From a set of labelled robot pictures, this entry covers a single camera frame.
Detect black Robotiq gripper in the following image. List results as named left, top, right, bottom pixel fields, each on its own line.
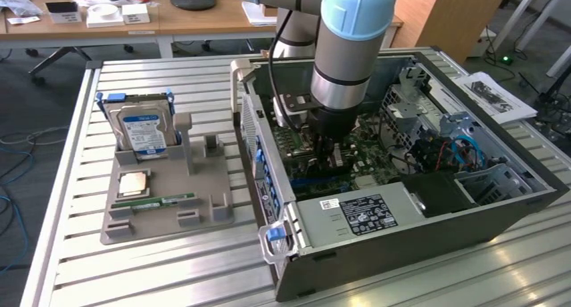
left=307, top=106, right=360, bottom=144

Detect CPU socket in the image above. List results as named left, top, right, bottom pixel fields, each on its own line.
left=296, top=128, right=321, bottom=153

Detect green Dell motherboard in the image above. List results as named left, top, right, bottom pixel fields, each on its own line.
left=269, top=119, right=403, bottom=201

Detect silver drive cage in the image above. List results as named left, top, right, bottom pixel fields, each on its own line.
left=381, top=58, right=476, bottom=152

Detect blue expansion slot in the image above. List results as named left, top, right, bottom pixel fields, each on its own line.
left=289, top=176, right=333, bottom=187

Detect black plastic fan shroud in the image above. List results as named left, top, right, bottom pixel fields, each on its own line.
left=399, top=171, right=480, bottom=219

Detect grey power supply unit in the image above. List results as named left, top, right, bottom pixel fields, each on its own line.
left=293, top=181, right=424, bottom=249

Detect white papers on desk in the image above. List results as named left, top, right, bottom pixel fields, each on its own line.
left=241, top=1, right=280, bottom=27

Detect stack of printed papers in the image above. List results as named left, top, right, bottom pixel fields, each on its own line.
left=452, top=71, right=539, bottom=124

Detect grey plastic parts rack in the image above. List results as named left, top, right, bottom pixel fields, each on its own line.
left=98, top=112, right=236, bottom=246

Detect white box on floor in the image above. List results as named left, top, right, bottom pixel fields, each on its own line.
left=467, top=35, right=491, bottom=59

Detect wooden cabinet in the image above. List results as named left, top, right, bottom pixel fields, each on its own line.
left=385, top=0, right=512, bottom=62

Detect open black PC case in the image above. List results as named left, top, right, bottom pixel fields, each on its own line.
left=229, top=45, right=571, bottom=303

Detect silver disk bay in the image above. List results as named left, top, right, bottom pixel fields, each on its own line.
left=453, top=163, right=536, bottom=207

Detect hard disk with blue label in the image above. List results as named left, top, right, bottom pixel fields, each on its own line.
left=96, top=89, right=176, bottom=161

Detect copper-toned CPU chip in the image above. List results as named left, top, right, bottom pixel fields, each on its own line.
left=116, top=171, right=149, bottom=197

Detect plain white box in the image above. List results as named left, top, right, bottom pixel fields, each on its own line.
left=121, top=3, right=150, bottom=25

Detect flat white box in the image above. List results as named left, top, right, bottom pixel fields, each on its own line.
left=85, top=12, right=125, bottom=29

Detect black office chair base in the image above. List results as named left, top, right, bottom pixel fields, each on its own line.
left=26, top=45, right=134, bottom=86

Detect white box with black top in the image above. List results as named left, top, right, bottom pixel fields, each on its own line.
left=44, top=1, right=82, bottom=24

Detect clear plastic bag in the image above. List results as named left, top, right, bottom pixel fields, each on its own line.
left=0, top=0, right=44, bottom=17

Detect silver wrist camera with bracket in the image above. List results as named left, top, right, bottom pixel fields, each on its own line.
left=272, top=92, right=320, bottom=127

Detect black camera cable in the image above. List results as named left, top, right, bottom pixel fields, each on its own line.
left=267, top=0, right=304, bottom=129

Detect blue data wire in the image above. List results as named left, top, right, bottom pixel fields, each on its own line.
left=448, top=136, right=488, bottom=171

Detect wooden desk white frame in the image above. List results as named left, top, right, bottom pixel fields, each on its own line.
left=0, top=0, right=161, bottom=59
left=157, top=0, right=405, bottom=59

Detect white table frame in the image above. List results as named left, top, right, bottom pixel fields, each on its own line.
left=488, top=0, right=571, bottom=78

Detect blue floor cable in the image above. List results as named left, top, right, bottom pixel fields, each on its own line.
left=0, top=146, right=33, bottom=272

